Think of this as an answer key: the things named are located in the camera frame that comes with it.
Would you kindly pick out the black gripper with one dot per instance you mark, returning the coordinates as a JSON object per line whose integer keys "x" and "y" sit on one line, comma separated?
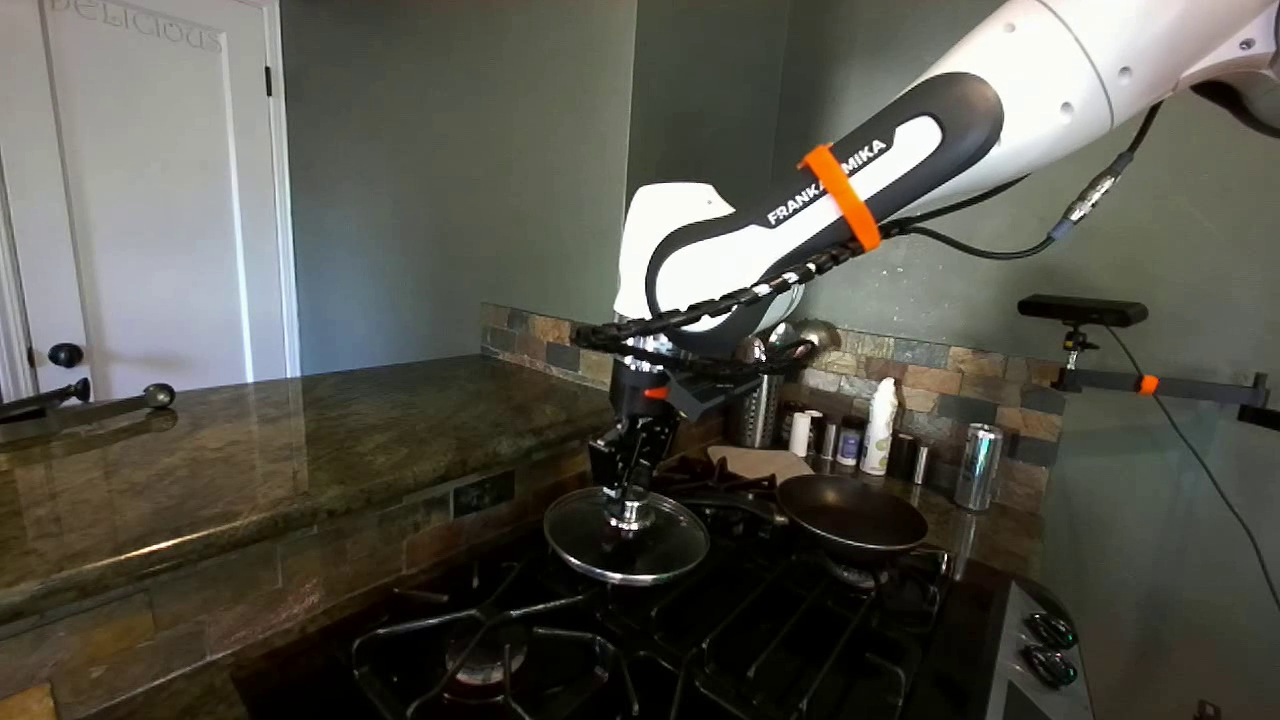
{"x": 636, "y": 431}

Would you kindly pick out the glass pot lid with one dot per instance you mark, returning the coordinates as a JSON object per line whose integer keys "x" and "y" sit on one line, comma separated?
{"x": 667, "y": 544}

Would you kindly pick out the dark nonstick frying pan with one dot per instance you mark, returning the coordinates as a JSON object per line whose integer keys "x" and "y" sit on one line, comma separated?
{"x": 855, "y": 514}

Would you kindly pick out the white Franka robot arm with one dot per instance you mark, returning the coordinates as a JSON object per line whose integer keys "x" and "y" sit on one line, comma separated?
{"x": 1042, "y": 81}

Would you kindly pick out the small white shaker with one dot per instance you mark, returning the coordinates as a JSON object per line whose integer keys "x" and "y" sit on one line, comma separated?
{"x": 801, "y": 432}

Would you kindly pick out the black gas stove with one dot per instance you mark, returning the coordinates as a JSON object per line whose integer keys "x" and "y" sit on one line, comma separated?
{"x": 532, "y": 655}

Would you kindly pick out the small dark jar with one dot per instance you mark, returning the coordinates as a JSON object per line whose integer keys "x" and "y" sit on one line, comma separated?
{"x": 849, "y": 445}

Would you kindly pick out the dark small bottle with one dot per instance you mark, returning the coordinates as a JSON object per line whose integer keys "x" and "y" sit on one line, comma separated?
{"x": 911, "y": 462}

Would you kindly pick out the silver drink can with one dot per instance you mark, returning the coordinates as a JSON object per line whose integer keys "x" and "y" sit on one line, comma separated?
{"x": 983, "y": 466}

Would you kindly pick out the black stove knob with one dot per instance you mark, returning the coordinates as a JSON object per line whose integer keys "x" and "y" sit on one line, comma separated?
{"x": 1053, "y": 669}
{"x": 1053, "y": 628}

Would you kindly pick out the white panel door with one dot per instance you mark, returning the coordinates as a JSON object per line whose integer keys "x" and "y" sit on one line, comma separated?
{"x": 162, "y": 202}

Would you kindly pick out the black door knob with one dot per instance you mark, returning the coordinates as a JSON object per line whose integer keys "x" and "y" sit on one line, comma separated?
{"x": 64, "y": 355}

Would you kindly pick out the wall power outlet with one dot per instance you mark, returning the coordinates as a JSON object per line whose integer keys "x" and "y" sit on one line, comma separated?
{"x": 486, "y": 495}

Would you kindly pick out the black stereo camera bar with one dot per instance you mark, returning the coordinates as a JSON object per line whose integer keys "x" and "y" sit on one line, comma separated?
{"x": 1083, "y": 310}

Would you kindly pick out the grey camera mount arm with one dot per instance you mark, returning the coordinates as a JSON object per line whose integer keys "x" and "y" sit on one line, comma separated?
{"x": 1200, "y": 390}

